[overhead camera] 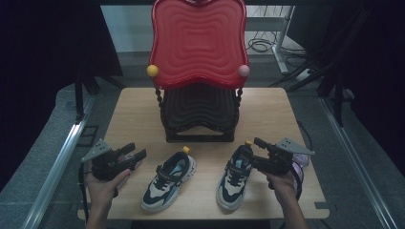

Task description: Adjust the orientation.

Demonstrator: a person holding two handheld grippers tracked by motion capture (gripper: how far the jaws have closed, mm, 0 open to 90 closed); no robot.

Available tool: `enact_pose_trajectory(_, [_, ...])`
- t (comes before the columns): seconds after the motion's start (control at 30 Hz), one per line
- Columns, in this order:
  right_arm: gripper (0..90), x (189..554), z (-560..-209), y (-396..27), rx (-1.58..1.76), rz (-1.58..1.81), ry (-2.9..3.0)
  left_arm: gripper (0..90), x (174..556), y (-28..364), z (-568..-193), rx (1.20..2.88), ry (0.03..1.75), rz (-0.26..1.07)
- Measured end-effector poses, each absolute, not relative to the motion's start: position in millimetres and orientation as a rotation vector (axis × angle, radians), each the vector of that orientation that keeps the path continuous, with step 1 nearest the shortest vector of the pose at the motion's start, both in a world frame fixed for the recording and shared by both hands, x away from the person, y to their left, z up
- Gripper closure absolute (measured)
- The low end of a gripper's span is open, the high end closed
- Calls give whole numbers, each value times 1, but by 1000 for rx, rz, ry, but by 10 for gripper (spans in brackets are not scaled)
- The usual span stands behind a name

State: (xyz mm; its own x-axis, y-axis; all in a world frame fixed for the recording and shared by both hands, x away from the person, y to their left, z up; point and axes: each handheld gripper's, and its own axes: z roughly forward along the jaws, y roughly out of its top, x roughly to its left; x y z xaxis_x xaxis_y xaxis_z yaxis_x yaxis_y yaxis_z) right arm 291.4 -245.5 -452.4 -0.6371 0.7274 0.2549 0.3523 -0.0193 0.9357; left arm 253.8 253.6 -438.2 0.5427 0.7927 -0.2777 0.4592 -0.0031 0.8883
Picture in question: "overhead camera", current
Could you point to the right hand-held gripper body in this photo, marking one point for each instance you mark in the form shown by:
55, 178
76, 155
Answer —
278, 159

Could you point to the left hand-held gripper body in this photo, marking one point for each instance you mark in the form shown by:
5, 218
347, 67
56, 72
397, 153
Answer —
106, 165

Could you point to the navy and white sneaker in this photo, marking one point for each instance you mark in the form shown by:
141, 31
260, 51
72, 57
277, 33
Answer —
159, 191
232, 189

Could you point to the red and black shoe rack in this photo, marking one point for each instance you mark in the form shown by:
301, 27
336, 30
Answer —
199, 41

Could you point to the person's left hand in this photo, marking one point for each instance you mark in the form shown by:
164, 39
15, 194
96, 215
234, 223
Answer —
102, 191

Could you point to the person's right hand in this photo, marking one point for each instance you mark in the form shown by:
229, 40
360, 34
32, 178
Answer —
283, 186

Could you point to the black metal stand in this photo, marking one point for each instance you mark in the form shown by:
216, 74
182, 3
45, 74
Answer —
79, 95
339, 98

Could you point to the white power strip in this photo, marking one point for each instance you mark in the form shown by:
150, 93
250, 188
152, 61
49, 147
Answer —
303, 74

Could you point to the black curtain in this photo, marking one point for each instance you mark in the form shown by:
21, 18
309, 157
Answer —
44, 63
366, 63

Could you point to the aluminium rail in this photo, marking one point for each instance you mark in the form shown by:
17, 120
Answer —
54, 173
350, 159

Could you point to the white desk frame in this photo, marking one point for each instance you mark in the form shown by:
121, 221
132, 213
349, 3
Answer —
281, 41

